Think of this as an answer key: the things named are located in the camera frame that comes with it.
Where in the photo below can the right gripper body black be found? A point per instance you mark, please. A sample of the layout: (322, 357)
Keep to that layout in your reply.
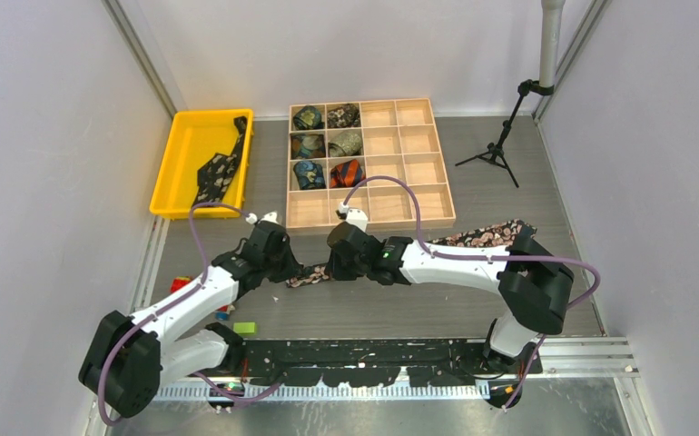
(348, 270)

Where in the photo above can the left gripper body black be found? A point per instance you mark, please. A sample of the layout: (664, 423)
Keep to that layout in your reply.
(281, 266)

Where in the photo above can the pink floral black tie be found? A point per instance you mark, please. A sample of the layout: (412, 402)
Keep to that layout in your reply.
(489, 236)

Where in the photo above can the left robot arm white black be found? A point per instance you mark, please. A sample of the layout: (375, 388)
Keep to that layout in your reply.
(163, 325)

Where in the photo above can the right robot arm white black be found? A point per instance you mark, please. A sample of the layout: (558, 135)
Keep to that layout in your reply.
(534, 285)

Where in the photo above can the red toy truck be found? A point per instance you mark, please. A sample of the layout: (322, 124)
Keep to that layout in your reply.
(221, 314)

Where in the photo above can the green block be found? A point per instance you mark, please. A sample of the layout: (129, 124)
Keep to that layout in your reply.
(245, 328)

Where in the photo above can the orange navy striped rolled tie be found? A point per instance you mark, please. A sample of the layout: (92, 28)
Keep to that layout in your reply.
(347, 174)

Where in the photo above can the blue paisley rolled tie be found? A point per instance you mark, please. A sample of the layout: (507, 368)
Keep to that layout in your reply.
(309, 175)

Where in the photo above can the black patterned tie in bin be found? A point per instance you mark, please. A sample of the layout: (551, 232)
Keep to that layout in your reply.
(215, 176)

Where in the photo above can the wooden compartment tray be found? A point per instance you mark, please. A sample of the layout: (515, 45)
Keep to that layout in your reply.
(406, 177)

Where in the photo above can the olive paisley rolled tie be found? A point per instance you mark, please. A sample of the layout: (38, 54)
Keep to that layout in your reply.
(345, 143)

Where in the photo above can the teal brown rolled tie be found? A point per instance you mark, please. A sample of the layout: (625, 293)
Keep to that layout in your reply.
(307, 146)

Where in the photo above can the dark brown floral rolled tie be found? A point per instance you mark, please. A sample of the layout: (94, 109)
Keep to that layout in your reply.
(343, 116)

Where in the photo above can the yellow plastic bin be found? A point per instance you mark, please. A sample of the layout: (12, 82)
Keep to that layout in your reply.
(195, 138)

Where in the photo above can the dark green rolled tie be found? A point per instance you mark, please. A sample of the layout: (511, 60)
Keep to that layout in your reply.
(309, 117)

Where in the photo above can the black mini tripod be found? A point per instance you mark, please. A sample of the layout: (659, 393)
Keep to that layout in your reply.
(495, 152)

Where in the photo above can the grey vertical pole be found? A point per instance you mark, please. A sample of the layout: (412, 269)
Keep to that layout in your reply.
(552, 11)

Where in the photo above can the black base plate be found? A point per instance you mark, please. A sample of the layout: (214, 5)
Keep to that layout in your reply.
(368, 363)

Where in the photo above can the aluminium rail frame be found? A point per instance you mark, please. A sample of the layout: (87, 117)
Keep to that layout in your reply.
(559, 358)

